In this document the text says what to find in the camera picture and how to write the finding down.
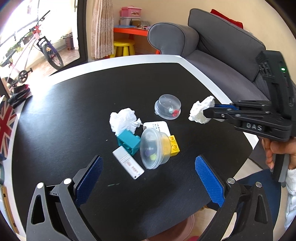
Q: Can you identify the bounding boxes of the orange kids table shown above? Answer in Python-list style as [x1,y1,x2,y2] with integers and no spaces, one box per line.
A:
[113,26,160,54]

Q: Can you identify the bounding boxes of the yellow plastic stool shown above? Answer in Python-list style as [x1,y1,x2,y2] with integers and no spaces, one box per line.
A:
[110,39,135,58]

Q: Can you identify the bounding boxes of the white test cassette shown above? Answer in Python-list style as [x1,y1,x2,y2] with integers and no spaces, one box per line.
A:
[112,146,144,180]

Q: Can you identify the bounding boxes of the white card box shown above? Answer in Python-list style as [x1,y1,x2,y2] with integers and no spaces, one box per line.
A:
[143,121,171,136]

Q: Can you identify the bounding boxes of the black red gloves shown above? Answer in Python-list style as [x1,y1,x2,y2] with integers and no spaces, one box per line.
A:
[8,84,31,108]

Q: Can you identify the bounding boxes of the clear round plastic container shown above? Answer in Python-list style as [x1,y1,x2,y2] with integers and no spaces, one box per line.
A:
[154,94,181,120]

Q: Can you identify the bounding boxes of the pink white bicycle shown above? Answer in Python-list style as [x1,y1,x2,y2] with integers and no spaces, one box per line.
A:
[1,12,64,89]

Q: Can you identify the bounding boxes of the yellow toy brick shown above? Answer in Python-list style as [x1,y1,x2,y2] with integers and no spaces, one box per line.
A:
[162,135,180,157]

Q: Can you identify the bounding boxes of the union jack tissue box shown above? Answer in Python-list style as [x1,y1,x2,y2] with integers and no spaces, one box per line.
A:
[0,101,16,161]

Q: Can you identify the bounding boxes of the clear plastic bowl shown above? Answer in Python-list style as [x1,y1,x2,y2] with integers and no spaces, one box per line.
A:
[139,128,171,170]

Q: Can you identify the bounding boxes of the white coffee table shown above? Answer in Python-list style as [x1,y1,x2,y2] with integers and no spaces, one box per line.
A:
[11,55,258,240]

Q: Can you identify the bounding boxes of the white tissue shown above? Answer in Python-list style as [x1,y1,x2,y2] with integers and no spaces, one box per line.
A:
[109,108,142,136]
[188,96,215,124]

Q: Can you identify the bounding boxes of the red cushion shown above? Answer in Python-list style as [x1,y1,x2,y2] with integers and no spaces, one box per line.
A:
[210,9,243,29]

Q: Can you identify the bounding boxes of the pink translucent trash bin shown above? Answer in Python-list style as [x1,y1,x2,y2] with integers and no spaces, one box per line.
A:
[145,215,195,241]

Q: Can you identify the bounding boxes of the grey fabric sofa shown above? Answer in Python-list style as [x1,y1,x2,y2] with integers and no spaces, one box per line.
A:
[147,9,270,102]

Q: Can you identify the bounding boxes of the pink storage box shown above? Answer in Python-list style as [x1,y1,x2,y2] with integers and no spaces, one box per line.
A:
[120,6,142,18]

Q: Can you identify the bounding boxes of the teal toy block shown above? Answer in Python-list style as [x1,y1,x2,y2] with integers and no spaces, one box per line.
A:
[117,130,140,156]

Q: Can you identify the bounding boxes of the person right hand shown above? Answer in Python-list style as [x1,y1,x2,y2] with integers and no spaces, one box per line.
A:
[261,137,296,170]

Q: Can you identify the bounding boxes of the pink floral curtain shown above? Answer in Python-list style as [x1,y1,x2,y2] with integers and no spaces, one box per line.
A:
[91,0,114,59]

